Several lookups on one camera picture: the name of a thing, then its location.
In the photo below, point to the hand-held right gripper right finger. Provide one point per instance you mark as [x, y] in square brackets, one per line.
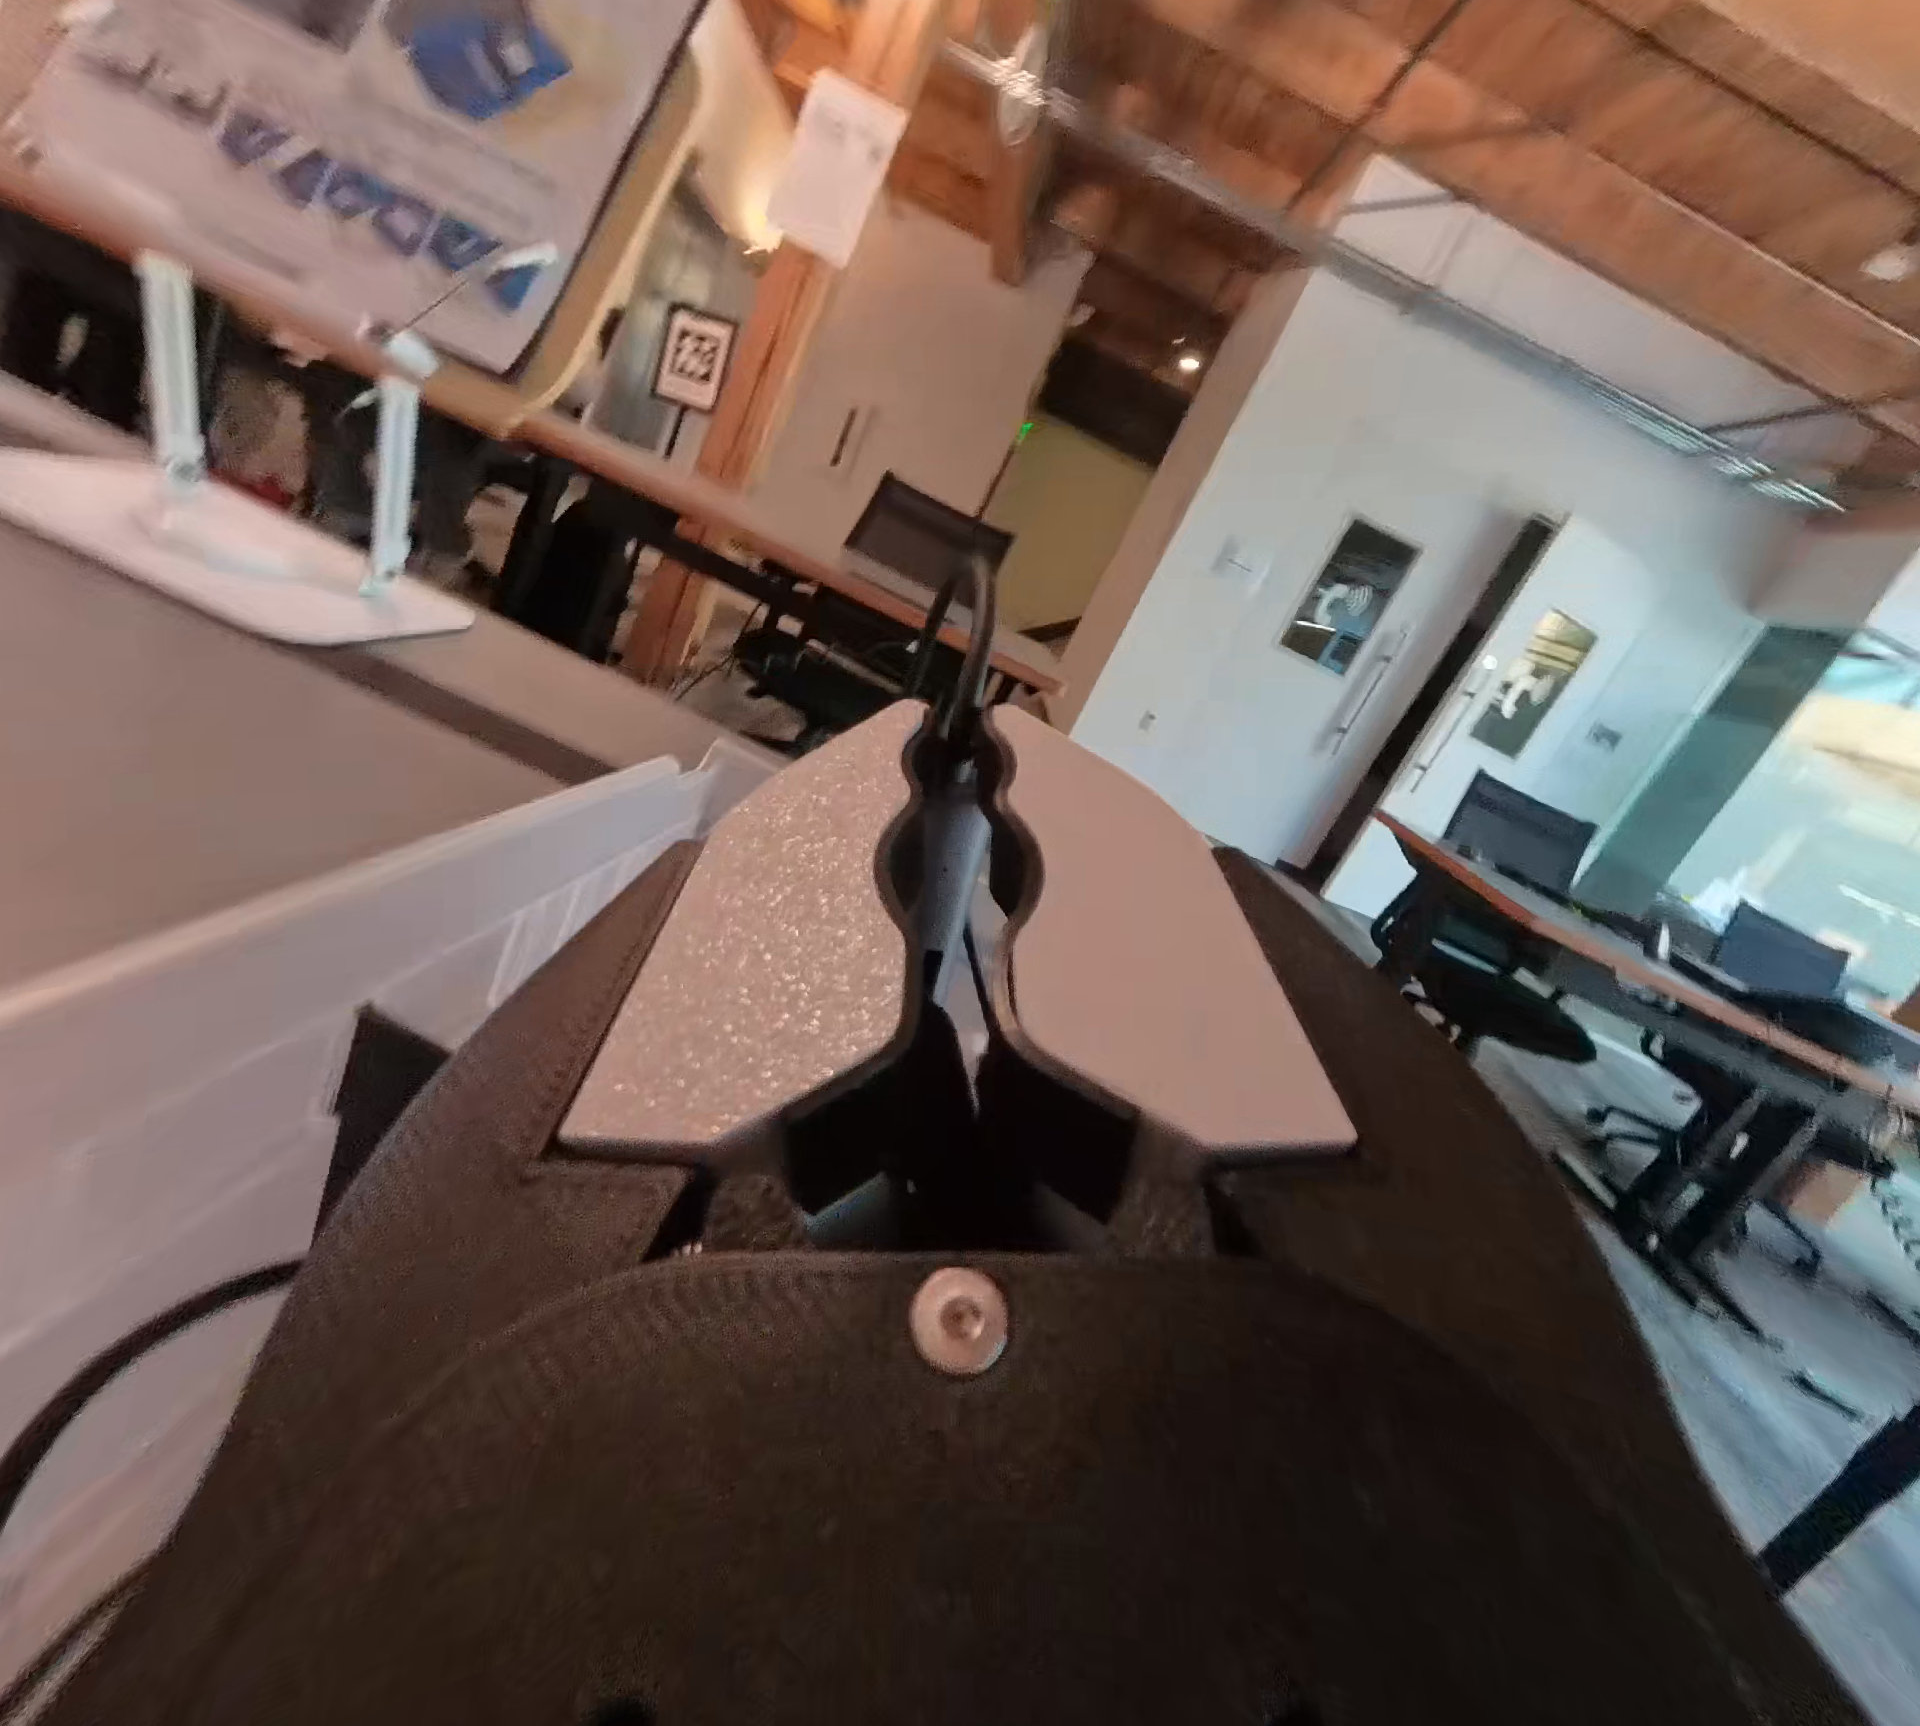
[1170, 990]

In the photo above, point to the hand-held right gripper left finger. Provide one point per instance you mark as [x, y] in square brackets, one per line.
[765, 960]

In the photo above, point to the grey usb hub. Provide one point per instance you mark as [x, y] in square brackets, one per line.
[957, 856]

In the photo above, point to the white plastic bin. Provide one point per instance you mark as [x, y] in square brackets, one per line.
[224, 1081]

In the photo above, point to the black office chair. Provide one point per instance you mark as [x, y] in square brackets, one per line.
[1785, 955]
[1514, 834]
[923, 535]

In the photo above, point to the wooden office desk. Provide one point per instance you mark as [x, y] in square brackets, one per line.
[1591, 924]

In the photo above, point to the black framed tag sign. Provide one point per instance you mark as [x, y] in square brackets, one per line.
[694, 356]

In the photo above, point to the white paper notice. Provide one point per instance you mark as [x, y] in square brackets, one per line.
[836, 167]

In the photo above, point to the instruction poster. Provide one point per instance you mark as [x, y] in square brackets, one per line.
[374, 107]

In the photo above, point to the gold dark wall picture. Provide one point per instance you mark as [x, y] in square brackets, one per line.
[1532, 681]

